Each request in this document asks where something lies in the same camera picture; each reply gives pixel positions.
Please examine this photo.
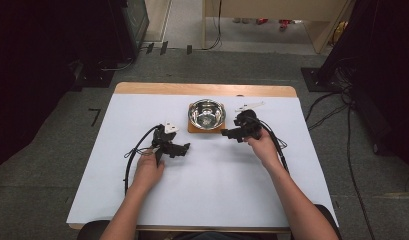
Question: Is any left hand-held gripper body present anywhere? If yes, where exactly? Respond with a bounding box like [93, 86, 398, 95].
[151, 120, 180, 165]

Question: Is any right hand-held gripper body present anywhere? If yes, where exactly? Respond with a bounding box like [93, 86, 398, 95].
[233, 101, 266, 142]

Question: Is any stainless steel bowl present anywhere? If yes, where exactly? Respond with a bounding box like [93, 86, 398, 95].
[187, 98, 227, 131]

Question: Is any person's right hand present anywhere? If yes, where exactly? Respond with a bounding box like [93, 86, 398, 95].
[246, 127, 284, 172]

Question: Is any person's left hand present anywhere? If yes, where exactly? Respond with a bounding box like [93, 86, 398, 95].
[133, 151, 166, 195]

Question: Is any orange wooden trivet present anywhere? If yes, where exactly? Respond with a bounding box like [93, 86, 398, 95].
[187, 103, 227, 135]

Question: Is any white table mat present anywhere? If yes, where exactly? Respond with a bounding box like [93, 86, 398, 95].
[66, 93, 339, 229]

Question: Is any wooden table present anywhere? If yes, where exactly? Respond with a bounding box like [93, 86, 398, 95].
[67, 81, 340, 234]

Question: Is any black stand base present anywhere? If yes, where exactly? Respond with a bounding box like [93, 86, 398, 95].
[73, 60, 116, 89]

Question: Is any person's left leg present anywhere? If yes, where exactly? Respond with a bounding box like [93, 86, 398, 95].
[76, 219, 114, 240]

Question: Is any black cabinet with glass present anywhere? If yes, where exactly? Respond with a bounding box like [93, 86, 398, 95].
[106, 0, 151, 62]

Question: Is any light wooden desk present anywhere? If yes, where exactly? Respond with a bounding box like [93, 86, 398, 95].
[201, 0, 356, 55]

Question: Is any black curtain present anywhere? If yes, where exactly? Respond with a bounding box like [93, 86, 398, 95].
[316, 0, 409, 171]
[0, 0, 130, 178]

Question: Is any thin black wire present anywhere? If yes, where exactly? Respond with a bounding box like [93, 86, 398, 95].
[123, 146, 157, 160]

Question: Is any thick black gripper cable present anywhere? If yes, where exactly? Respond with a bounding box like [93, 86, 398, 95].
[123, 124, 163, 198]
[257, 119, 291, 175]

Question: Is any black square base plate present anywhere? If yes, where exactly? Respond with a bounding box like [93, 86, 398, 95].
[300, 66, 345, 94]

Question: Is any black hanging cable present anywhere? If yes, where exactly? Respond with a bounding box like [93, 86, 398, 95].
[203, 0, 224, 52]

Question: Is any long black floor cable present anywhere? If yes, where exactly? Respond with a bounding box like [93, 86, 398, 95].
[345, 99, 377, 240]

